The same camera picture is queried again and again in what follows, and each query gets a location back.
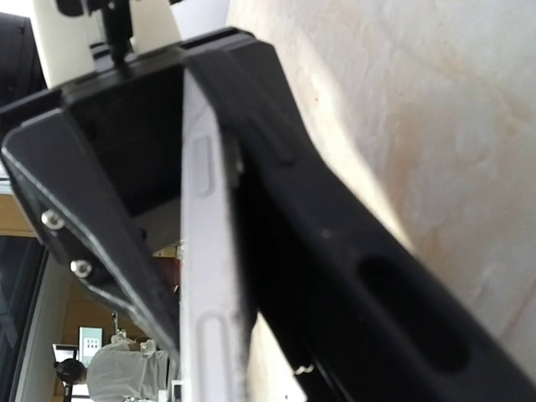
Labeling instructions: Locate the person in white shirt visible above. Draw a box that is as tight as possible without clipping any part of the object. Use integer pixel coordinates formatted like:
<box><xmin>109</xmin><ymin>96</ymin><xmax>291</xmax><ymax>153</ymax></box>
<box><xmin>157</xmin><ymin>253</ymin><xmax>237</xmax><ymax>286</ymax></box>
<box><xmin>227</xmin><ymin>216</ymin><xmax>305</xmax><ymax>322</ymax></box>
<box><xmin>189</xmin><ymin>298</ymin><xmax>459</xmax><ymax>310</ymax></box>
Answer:
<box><xmin>53</xmin><ymin>338</ymin><xmax>180</xmax><ymax>401</ymax></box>

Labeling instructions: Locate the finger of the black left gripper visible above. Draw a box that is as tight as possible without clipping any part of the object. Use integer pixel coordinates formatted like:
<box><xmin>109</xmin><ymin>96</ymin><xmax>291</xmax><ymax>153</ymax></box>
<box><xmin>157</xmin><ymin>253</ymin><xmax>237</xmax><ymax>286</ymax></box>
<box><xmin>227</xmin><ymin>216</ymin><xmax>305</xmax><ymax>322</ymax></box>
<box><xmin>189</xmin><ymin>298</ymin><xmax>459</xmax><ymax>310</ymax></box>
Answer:
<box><xmin>1</xmin><ymin>109</ymin><xmax>180</xmax><ymax>360</ymax></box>

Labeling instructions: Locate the grey-edged black smartphone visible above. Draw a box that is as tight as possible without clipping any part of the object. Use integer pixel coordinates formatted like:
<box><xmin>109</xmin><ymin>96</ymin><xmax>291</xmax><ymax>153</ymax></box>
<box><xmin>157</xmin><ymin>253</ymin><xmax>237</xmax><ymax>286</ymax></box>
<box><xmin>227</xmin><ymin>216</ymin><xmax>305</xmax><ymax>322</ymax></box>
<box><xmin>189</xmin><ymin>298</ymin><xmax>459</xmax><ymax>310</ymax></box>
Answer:
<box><xmin>180</xmin><ymin>72</ymin><xmax>255</xmax><ymax>401</ymax></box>

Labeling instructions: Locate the black phone case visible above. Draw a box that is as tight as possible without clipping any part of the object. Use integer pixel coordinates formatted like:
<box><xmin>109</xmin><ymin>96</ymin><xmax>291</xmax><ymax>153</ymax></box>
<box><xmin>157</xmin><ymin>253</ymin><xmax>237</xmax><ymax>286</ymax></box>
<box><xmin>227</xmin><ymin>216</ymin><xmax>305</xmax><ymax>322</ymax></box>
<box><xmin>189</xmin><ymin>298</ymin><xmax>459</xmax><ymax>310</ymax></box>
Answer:
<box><xmin>185</xmin><ymin>50</ymin><xmax>535</xmax><ymax>401</ymax></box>

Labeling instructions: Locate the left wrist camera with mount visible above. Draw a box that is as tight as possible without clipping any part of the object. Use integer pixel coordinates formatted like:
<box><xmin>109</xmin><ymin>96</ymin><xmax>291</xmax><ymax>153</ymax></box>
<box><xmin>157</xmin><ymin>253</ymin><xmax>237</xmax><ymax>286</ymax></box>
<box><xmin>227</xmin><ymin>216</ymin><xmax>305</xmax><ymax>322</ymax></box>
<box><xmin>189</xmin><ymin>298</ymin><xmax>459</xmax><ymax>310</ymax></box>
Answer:
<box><xmin>29</xmin><ymin>0</ymin><xmax>181</xmax><ymax>89</ymax></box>

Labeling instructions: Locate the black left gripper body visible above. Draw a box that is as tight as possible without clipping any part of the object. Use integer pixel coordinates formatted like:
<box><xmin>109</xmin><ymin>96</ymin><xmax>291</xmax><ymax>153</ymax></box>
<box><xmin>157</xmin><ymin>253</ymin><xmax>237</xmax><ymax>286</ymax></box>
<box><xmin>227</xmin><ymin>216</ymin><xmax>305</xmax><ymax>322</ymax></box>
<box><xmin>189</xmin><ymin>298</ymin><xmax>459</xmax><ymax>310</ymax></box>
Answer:
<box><xmin>0</xmin><ymin>25</ymin><xmax>277</xmax><ymax>219</ymax></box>

